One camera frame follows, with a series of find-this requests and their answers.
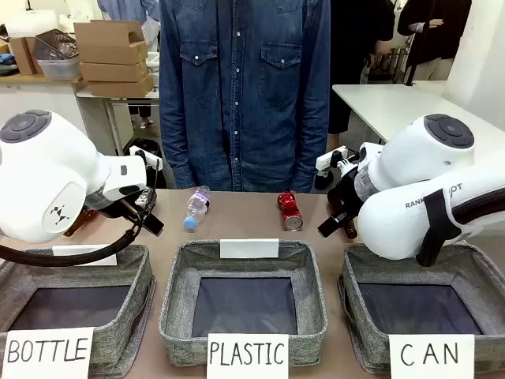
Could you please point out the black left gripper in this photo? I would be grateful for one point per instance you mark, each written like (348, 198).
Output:
(114, 209)

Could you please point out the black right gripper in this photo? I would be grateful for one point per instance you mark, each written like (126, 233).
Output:
(343, 193)

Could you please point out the crushed red can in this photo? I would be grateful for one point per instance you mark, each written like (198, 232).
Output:
(290, 213)

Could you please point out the small blue-capped plastic bottle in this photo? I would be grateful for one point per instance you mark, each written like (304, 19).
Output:
(197, 205)

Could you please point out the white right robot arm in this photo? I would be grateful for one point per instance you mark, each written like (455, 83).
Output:
(402, 158)

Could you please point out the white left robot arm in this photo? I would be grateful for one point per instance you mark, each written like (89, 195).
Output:
(47, 173)

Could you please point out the grey basket with bottle sign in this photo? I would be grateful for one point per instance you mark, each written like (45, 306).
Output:
(134, 300)

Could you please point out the grey basket with can sign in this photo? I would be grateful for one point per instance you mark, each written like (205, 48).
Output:
(355, 300)

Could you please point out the grey basket with plastic sign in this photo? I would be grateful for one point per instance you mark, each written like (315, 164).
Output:
(181, 300)

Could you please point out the paper sign reading can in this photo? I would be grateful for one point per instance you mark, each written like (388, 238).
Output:
(432, 355)

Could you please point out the blank white card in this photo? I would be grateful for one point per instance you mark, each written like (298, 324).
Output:
(249, 248)
(84, 256)

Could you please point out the white table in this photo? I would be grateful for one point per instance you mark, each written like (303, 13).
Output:
(394, 106)

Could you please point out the flat cardboard box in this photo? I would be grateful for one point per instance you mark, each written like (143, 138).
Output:
(114, 72)
(118, 87)

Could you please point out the paper sign reading plastic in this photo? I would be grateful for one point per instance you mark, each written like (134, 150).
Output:
(248, 355)

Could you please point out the person in denim shirt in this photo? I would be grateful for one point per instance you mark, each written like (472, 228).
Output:
(244, 98)

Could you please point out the paper sign reading bottle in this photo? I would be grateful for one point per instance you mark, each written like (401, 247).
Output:
(47, 351)

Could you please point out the white cabinet with wood top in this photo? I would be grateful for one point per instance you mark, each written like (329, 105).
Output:
(39, 102)

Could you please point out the bystander in black dress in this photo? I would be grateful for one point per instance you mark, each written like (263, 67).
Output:
(355, 59)

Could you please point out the open cardboard box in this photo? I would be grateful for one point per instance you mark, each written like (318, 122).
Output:
(110, 43)

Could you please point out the clear plastic bin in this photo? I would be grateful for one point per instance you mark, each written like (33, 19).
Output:
(59, 59)

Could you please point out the small cardboard box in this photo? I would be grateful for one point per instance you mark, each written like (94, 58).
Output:
(21, 55)

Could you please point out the bystander in black coat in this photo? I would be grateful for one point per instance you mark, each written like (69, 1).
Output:
(434, 35)

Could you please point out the white foam packing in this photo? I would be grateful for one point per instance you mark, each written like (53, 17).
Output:
(33, 21)

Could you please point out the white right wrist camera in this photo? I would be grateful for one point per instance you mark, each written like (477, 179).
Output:
(327, 160)

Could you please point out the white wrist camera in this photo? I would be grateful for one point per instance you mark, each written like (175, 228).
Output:
(327, 160)
(136, 151)

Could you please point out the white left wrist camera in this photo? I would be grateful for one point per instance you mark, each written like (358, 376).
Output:
(136, 151)

